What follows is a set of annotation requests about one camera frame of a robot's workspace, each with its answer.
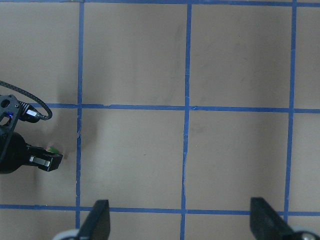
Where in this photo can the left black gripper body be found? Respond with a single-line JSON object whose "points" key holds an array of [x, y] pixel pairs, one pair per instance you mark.
{"points": [[13, 148]]}

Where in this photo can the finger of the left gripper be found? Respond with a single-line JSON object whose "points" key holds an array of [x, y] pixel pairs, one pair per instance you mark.
{"points": [[43, 159]]}

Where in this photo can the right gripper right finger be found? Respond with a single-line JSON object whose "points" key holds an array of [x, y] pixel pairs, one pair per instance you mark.
{"points": [[266, 224]]}

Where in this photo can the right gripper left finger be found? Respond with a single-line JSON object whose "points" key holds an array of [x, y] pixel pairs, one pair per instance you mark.
{"points": [[97, 225]]}

